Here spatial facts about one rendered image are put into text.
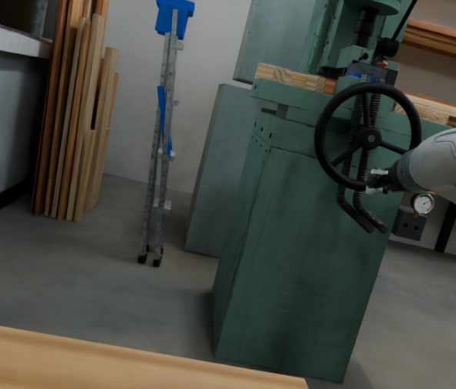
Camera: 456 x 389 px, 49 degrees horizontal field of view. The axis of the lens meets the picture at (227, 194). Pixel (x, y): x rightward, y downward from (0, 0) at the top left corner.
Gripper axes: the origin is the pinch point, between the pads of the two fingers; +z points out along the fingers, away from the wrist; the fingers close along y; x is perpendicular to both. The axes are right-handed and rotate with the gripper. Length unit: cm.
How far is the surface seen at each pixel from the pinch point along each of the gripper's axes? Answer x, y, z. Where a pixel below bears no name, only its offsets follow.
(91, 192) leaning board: 0, 94, 174
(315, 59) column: -53, 10, 51
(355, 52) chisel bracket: -47, 2, 29
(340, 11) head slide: -65, 7, 37
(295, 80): -37, 17, 37
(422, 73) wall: -156, -116, 240
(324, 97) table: -28.3, 10.5, 23.4
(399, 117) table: -28.1, -13.1, 23.5
